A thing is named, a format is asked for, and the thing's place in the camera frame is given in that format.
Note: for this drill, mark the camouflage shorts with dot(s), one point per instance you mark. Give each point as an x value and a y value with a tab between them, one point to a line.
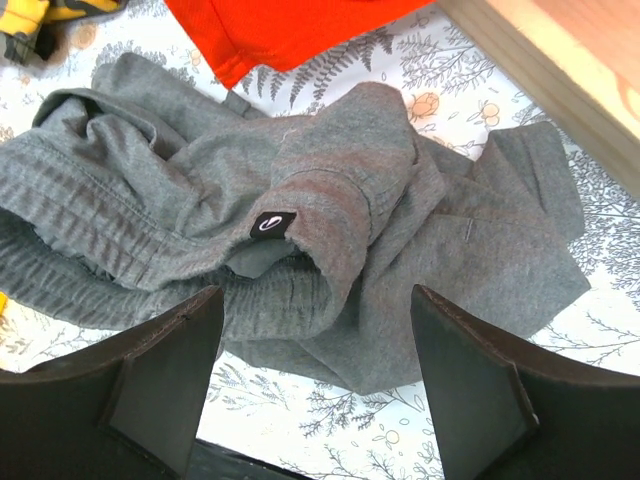
26	25

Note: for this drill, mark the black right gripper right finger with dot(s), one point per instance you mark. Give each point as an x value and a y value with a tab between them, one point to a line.
504	408

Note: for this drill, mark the grey shorts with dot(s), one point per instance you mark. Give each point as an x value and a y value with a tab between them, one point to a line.
126	198

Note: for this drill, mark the wooden clothes rack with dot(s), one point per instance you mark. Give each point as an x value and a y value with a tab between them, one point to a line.
579	60

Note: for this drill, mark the orange shorts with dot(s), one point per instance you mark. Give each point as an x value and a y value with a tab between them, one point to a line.
236	36

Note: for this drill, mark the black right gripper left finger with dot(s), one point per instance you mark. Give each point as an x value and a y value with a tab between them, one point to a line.
127	407

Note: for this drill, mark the yellow plastic tray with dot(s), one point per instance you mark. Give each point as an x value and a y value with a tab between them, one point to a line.
3	302

